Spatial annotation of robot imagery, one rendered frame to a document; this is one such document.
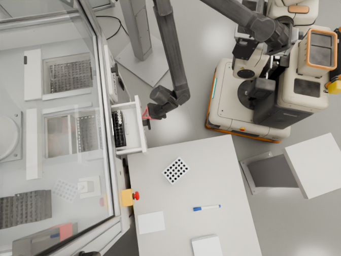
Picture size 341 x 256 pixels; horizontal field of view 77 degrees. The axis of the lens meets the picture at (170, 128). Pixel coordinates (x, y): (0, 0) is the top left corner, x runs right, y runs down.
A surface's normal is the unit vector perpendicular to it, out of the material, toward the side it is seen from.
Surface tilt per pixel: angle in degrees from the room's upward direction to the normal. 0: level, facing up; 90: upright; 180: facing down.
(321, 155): 0
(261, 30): 59
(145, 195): 0
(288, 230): 0
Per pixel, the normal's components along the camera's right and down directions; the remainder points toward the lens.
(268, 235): 0.00, -0.26
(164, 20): 0.20, 0.78
